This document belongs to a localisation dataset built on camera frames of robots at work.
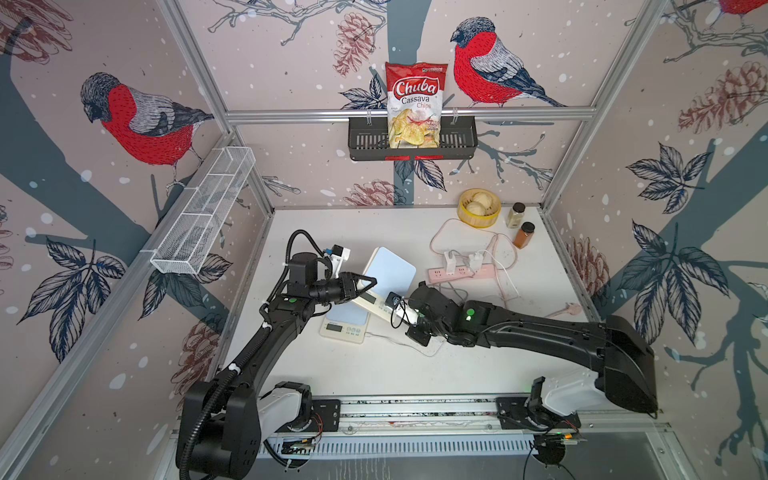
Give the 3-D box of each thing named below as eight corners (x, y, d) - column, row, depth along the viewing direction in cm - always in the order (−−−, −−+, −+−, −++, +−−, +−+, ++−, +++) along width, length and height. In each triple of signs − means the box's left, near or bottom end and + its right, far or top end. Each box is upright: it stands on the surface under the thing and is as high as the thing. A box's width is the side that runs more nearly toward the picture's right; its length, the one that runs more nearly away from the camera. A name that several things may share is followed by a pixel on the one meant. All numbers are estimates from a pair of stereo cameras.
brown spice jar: (514, 248, 110) (523, 232, 103) (511, 237, 113) (519, 221, 106) (527, 248, 110) (537, 232, 103) (523, 237, 113) (532, 221, 106)
